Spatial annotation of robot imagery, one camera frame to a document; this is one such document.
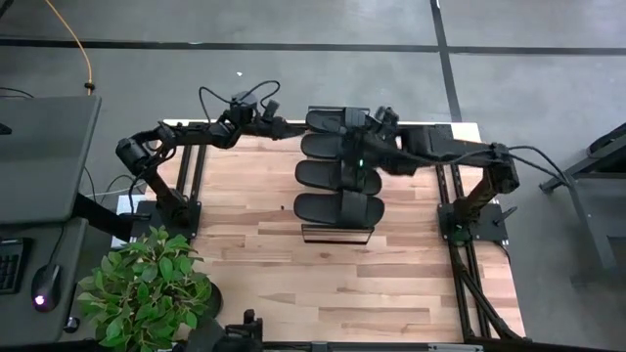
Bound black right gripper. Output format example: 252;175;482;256
341;127;417;176

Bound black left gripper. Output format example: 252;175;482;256
256;120;314;141

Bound black foam slide sandal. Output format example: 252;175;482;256
294;159;383;197
299;132;366;160
305;108;368;134
292;191;386;230

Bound white paper sheet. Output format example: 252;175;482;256
111;195;148;250

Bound green potted plant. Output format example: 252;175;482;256
76;224;225;352

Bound dark grey side table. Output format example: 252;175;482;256
537;121;626;285

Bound dark grey desk panel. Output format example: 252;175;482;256
0;95;103;226

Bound black computer mouse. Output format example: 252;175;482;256
31;263;63;313

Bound black keyboard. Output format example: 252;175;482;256
0;238;33;295

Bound dark grey desk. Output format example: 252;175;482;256
0;217;89;349

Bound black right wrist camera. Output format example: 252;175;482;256
374;105;400;133

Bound wooden shelf with black frame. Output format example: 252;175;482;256
299;105;377;245

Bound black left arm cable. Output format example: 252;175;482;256
127;79;283;216

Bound yellow hanging cable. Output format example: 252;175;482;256
43;0;95;97

